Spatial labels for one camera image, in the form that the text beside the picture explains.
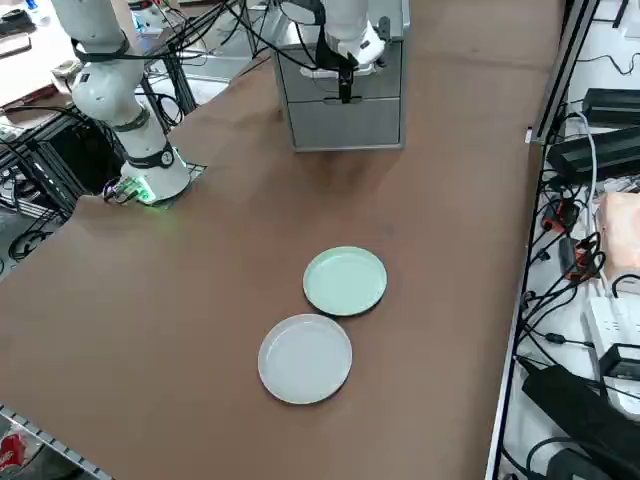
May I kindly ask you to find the gray drawer white handle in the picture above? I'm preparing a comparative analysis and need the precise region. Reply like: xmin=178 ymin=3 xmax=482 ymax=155
xmin=276 ymin=40 xmax=404 ymax=105

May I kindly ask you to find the red soda can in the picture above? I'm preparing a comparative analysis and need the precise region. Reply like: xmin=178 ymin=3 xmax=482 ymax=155
xmin=0 ymin=433 xmax=32 ymax=470

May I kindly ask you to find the green plate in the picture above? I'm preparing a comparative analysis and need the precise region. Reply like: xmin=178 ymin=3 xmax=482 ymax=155
xmin=302 ymin=245 xmax=389 ymax=317

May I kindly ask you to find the white cable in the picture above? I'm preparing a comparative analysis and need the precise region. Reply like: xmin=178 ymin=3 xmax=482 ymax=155
xmin=569 ymin=110 xmax=619 ymax=301

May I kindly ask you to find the white plate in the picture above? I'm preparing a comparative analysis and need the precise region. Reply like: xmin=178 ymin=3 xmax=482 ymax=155
xmin=257 ymin=313 xmax=353 ymax=405

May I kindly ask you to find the orange black plug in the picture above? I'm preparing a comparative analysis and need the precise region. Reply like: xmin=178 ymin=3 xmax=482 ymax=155
xmin=574 ymin=239 xmax=606 ymax=276
xmin=544 ymin=199 xmax=581 ymax=231

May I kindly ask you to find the white power strip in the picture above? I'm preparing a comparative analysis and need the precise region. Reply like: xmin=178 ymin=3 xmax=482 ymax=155
xmin=582 ymin=297 xmax=640 ymax=351

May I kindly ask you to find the gray metal cabinet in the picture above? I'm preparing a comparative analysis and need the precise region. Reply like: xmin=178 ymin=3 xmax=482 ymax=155
xmin=271 ymin=0 xmax=412 ymax=153

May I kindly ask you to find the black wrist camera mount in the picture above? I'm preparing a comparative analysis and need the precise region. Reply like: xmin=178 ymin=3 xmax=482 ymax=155
xmin=376 ymin=16 xmax=392 ymax=68

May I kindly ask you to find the white side table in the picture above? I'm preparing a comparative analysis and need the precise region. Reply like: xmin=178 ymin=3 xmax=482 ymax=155
xmin=0 ymin=0 xmax=89 ymax=109

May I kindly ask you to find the pale pink plastic pack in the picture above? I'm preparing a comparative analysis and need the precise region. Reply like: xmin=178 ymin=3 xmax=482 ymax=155
xmin=597 ymin=192 xmax=640 ymax=281

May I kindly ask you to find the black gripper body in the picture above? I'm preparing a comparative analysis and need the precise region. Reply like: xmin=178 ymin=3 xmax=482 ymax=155
xmin=319 ymin=49 xmax=359 ymax=72

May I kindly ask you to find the black bag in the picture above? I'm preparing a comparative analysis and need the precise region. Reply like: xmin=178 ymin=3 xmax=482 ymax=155
xmin=522 ymin=364 xmax=640 ymax=461

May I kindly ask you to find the dark grey power adapter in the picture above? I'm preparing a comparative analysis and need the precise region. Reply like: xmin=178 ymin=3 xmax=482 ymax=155
xmin=547 ymin=127 xmax=640 ymax=179

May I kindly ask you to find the aluminium camera post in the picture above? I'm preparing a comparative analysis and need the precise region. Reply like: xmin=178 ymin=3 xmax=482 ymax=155
xmin=525 ymin=0 xmax=601 ymax=146

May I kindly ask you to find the black aluminium frame rack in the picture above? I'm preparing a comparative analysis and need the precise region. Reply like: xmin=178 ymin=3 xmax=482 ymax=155
xmin=0 ymin=107 xmax=129 ymax=221

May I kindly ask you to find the black power adapter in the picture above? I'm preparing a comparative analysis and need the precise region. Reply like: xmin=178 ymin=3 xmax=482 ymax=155
xmin=582 ymin=88 xmax=640 ymax=126

